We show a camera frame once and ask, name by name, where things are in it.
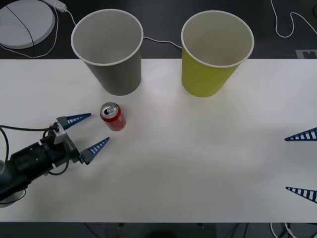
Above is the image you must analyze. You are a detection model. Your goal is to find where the white cable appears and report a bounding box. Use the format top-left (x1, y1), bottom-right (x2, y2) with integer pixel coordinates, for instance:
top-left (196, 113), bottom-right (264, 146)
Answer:
top-left (0, 6), bottom-right (59, 59)
top-left (269, 222), bottom-right (298, 238)
top-left (270, 0), bottom-right (317, 38)
top-left (64, 8), bottom-right (183, 50)

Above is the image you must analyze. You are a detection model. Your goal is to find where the yellow-green plastic bin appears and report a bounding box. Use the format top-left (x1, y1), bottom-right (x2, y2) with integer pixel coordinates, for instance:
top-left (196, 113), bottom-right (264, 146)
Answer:
top-left (180, 10), bottom-right (255, 98)

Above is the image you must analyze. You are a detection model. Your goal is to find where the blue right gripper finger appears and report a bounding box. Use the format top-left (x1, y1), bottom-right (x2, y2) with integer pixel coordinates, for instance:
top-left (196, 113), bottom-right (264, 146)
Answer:
top-left (284, 127), bottom-right (317, 142)
top-left (285, 186), bottom-right (317, 203)

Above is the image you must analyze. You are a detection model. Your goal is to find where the white round disc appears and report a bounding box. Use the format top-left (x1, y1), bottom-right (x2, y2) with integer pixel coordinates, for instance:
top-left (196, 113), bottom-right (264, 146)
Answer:
top-left (0, 1), bottom-right (56, 50)

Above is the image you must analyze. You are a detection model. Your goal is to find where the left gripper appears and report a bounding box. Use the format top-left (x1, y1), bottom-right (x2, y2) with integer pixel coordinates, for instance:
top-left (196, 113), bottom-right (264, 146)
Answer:
top-left (40, 113), bottom-right (110, 167)

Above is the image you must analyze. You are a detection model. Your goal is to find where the grey plastic bin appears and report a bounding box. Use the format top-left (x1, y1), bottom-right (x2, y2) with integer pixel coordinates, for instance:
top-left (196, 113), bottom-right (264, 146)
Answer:
top-left (70, 9), bottom-right (144, 96)

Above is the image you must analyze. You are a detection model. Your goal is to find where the black cable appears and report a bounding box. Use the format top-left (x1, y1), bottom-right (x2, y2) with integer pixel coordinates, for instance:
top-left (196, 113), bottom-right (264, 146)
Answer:
top-left (5, 4), bottom-right (35, 48)

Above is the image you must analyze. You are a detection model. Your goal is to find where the red drink can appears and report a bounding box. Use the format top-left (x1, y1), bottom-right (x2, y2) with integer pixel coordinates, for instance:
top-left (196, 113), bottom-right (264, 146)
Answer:
top-left (100, 102), bottom-right (126, 131)

